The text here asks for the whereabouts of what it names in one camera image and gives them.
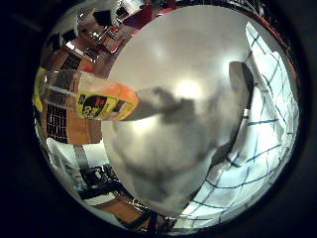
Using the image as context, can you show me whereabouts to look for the black grid floor mat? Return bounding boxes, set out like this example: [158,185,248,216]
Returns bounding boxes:
[59,54,83,71]
[46,103,69,144]

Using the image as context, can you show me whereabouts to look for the white cloth blue grid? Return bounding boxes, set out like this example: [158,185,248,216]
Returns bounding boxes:
[171,21,301,230]

